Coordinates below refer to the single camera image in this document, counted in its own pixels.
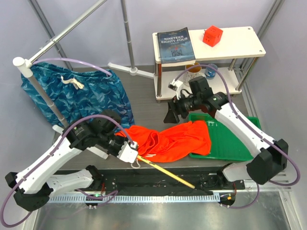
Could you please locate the yellow hanger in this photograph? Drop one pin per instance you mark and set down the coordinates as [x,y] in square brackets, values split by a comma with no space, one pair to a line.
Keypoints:
[136,165]

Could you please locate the white patterned mug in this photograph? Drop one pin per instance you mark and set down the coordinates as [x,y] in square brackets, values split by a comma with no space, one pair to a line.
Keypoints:
[192,73]

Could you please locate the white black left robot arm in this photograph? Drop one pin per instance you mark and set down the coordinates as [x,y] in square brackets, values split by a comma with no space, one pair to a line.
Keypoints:
[33,187]

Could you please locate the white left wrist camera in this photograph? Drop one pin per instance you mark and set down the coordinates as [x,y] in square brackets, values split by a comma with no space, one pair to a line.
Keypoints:
[128,152]

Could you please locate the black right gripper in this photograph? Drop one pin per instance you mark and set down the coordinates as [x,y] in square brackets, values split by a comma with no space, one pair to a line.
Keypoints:
[174,109]

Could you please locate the blue glass cup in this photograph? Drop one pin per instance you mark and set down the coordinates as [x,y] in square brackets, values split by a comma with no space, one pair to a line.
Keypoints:
[210,71]

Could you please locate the blue patterned shorts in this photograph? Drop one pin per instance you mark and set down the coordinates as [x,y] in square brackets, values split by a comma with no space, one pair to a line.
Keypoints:
[80,94]

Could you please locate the red cube power strip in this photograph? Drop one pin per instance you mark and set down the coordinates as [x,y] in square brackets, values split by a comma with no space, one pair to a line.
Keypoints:
[212,36]

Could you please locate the orange shorts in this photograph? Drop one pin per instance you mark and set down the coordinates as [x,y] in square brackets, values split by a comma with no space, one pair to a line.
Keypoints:
[173,143]

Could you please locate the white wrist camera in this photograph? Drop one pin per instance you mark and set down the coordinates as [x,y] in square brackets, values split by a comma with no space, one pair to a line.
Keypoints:
[128,152]
[177,86]

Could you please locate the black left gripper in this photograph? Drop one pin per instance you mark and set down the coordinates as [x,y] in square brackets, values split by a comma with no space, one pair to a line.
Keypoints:
[115,154]

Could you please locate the Nineteen Eighty-Four book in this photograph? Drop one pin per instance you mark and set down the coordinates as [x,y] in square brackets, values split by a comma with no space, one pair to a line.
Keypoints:
[175,48]

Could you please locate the white clothes rack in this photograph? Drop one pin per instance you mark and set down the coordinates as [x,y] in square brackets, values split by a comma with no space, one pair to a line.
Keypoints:
[35,90]

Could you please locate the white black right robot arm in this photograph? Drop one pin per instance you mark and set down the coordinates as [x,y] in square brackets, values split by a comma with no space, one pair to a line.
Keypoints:
[267,160]

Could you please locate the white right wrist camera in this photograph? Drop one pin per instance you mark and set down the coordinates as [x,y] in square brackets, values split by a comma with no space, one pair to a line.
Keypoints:
[177,86]

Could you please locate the green plastic tray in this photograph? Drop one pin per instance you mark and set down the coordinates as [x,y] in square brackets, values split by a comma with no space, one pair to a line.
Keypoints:
[225,145]

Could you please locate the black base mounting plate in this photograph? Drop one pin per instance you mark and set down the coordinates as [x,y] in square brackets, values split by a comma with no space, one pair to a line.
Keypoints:
[152,182]

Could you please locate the white slotted cable duct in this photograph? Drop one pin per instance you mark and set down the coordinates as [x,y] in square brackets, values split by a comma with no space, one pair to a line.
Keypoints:
[80,198]

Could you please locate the white two-tier shelf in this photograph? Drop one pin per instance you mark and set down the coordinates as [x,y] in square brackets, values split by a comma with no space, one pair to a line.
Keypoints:
[236,43]

